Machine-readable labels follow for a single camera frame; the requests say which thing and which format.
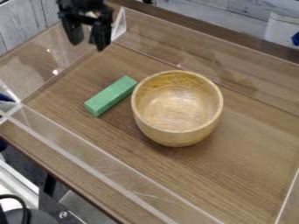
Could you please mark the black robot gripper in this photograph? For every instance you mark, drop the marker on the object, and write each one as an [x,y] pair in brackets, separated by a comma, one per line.
[73,16]

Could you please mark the green rectangular block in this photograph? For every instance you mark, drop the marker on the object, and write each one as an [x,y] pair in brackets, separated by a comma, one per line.
[110,96]

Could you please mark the light wooden bowl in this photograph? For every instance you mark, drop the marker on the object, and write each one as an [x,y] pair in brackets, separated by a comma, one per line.
[177,106]

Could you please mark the white cylindrical container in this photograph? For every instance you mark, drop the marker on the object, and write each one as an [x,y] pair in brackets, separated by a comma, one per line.
[282,30]

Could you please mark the black table leg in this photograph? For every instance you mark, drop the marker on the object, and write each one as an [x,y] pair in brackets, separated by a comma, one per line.
[50,185]

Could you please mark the clear acrylic corner bracket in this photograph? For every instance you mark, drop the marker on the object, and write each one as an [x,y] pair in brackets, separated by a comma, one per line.
[121,24]

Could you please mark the clear acrylic tray wall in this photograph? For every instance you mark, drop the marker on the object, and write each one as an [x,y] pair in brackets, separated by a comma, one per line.
[121,190]

